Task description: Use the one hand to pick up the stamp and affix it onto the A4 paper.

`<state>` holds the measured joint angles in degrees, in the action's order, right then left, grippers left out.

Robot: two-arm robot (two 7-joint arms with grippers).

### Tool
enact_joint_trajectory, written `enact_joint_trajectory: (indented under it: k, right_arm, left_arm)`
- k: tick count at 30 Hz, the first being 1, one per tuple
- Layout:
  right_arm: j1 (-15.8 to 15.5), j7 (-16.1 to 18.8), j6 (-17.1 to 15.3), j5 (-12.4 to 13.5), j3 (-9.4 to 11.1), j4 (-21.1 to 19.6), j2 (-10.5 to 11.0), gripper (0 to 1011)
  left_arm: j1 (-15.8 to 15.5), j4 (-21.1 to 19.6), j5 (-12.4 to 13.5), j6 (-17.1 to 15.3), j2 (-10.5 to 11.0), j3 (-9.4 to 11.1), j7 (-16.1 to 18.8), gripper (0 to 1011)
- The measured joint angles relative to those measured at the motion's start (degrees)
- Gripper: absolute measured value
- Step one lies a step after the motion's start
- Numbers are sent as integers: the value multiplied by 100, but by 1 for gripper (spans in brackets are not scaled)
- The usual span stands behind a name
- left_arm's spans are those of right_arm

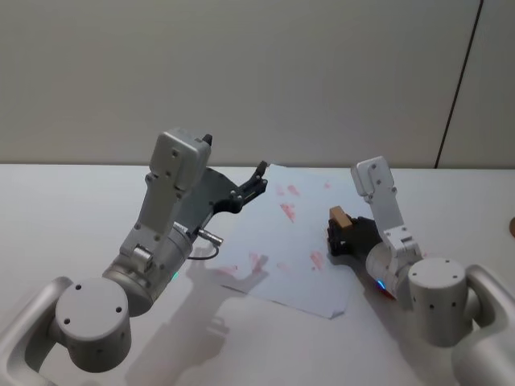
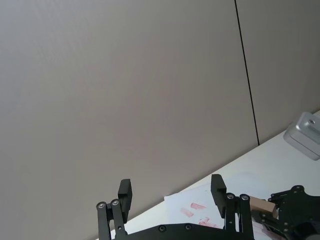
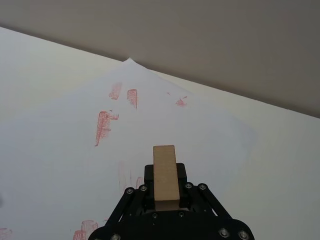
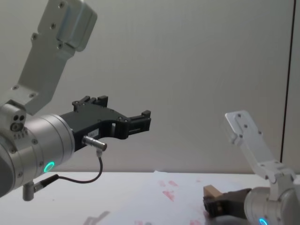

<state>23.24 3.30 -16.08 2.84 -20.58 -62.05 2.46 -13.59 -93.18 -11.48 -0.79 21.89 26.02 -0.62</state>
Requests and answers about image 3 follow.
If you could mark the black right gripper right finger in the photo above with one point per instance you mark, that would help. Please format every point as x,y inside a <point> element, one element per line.
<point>200,197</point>

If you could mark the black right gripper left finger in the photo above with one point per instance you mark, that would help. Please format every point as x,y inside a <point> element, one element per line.
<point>136,200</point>

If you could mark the tan wooden stamp block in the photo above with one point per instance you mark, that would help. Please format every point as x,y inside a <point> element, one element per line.
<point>166,172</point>

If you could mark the white paper with red marks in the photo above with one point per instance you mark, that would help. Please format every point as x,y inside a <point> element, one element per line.
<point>155,112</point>

